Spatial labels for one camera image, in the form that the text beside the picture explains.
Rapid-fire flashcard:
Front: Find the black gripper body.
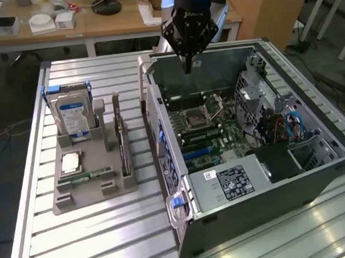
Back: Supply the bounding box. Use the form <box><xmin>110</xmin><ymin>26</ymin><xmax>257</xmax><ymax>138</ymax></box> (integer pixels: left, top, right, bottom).
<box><xmin>170</xmin><ymin>0</ymin><xmax>216</xmax><ymax>57</ymax></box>

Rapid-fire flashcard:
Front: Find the graphics card with metal bracket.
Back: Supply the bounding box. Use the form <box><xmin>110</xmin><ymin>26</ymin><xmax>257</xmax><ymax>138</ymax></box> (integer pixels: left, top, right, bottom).
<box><xmin>111</xmin><ymin>91</ymin><xmax>132</xmax><ymax>178</ymax></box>

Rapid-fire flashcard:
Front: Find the white paper stack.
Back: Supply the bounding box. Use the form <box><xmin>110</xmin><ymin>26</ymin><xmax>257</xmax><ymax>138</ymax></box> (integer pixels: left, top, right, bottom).
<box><xmin>138</xmin><ymin>2</ymin><xmax>164</xmax><ymax>27</ymax></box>

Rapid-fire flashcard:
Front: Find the brown wooden cabinet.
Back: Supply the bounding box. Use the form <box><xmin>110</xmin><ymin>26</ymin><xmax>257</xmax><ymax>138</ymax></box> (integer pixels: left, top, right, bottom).
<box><xmin>225</xmin><ymin>0</ymin><xmax>316</xmax><ymax>50</ymax></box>

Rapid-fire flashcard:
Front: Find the metal socket cover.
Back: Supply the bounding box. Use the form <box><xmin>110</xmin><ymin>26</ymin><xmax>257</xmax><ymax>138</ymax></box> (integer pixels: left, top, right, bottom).
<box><xmin>202</xmin><ymin>92</ymin><xmax>225</xmax><ymax>119</ymax></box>

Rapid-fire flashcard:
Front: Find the black lamp base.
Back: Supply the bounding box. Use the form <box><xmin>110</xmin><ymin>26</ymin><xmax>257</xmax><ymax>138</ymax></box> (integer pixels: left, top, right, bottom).
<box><xmin>91</xmin><ymin>0</ymin><xmax>123</xmax><ymax>17</ymax></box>

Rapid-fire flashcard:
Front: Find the perforated metal disk bay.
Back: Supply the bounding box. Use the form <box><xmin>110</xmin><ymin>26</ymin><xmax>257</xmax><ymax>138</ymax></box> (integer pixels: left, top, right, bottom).
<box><xmin>231</xmin><ymin>54</ymin><xmax>281</xmax><ymax>149</ymax></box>

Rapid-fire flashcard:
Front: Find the CPU socket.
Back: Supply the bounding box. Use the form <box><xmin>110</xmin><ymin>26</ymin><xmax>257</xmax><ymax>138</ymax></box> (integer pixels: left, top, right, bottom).
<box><xmin>184</xmin><ymin>106</ymin><xmax>213</xmax><ymax>132</ymax></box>

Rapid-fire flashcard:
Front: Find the green motherboard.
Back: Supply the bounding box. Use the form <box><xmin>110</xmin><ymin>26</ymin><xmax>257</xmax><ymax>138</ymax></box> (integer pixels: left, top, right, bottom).
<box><xmin>158</xmin><ymin>84</ymin><xmax>250</xmax><ymax>175</ymax></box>

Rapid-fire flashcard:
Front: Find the small white box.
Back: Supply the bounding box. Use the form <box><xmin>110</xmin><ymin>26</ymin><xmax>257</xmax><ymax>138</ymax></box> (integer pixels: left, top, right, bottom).
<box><xmin>54</xmin><ymin>11</ymin><xmax>77</xmax><ymax>30</ymax></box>

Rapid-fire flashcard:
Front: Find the blue expansion slot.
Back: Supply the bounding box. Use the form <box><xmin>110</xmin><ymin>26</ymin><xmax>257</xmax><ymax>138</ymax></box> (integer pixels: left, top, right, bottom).
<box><xmin>182</xmin><ymin>145</ymin><xmax>216</xmax><ymax>162</ymax></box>

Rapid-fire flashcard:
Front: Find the white round container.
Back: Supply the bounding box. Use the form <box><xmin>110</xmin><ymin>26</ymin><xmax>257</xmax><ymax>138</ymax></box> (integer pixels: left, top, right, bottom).
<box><xmin>28</xmin><ymin>13</ymin><xmax>58</xmax><ymax>36</ymax></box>

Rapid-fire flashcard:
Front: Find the hard disk with blue caddy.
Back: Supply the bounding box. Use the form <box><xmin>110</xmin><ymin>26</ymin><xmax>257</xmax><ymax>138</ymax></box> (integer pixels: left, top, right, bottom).
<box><xmin>41</xmin><ymin>80</ymin><xmax>95</xmax><ymax>145</ymax></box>

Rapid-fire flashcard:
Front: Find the wooden desk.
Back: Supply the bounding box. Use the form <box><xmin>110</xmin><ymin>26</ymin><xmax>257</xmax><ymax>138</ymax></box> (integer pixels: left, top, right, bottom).
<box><xmin>0</xmin><ymin>0</ymin><xmax>244</xmax><ymax>55</ymax></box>

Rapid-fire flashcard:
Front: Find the black plastic shroud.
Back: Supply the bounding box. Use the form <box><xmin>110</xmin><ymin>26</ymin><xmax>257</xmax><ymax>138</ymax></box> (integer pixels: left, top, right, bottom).
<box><xmin>244</xmin><ymin>144</ymin><xmax>306</xmax><ymax>185</ymax></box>

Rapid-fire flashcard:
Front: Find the grey metal disk bay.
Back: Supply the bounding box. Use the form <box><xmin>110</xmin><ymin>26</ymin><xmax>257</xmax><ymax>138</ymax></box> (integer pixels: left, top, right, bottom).
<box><xmin>287</xmin><ymin>133</ymin><xmax>342</xmax><ymax>173</ymax></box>

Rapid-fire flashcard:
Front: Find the grey power supply unit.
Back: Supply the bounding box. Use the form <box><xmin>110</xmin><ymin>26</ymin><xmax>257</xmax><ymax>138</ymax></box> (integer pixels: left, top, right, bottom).
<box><xmin>187</xmin><ymin>154</ymin><xmax>274</xmax><ymax>214</ymax></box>

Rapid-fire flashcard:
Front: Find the silver CPU chip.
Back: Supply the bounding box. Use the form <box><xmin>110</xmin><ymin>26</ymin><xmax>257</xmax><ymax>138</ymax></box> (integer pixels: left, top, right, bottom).
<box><xmin>60</xmin><ymin>152</ymin><xmax>83</xmax><ymax>174</ymax></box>

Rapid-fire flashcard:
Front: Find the grey parts rack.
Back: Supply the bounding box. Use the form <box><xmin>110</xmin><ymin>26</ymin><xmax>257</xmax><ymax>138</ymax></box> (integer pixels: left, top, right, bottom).
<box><xmin>46</xmin><ymin>90</ymin><xmax>141</xmax><ymax>216</ymax></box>

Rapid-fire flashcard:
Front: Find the black and white box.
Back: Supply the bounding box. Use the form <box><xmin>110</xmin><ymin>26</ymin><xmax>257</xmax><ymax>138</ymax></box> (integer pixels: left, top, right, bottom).
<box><xmin>0</xmin><ymin>16</ymin><xmax>23</xmax><ymax>37</ymax></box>

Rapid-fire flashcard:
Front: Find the blue case latch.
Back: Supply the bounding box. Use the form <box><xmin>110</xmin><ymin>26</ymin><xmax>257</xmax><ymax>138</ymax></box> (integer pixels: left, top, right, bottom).
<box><xmin>170</xmin><ymin>193</ymin><xmax>184</xmax><ymax>211</ymax></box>

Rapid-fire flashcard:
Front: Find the green RAM stick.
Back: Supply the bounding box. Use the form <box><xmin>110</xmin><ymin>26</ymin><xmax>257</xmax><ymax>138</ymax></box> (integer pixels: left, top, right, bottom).
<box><xmin>56</xmin><ymin>166</ymin><xmax>112</xmax><ymax>184</ymax></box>

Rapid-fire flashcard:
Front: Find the open black PC case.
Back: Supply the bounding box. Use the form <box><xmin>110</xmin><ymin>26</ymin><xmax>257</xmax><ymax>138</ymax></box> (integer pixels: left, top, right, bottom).
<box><xmin>136</xmin><ymin>33</ymin><xmax>345</xmax><ymax>258</ymax></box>

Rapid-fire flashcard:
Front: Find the red wire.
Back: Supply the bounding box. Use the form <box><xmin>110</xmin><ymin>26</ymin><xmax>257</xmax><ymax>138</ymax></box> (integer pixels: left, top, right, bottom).
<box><xmin>272</xmin><ymin>117</ymin><xmax>287</xmax><ymax>143</ymax></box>

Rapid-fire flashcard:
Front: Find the white table frame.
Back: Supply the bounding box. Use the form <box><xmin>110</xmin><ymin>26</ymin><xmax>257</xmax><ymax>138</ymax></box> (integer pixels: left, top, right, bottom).
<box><xmin>297</xmin><ymin>0</ymin><xmax>345</xmax><ymax>63</ymax></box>

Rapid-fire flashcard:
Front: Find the blue wire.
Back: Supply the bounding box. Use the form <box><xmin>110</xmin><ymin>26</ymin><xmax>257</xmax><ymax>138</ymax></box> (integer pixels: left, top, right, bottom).
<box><xmin>284</xmin><ymin>112</ymin><xmax>307</xmax><ymax>143</ymax></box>

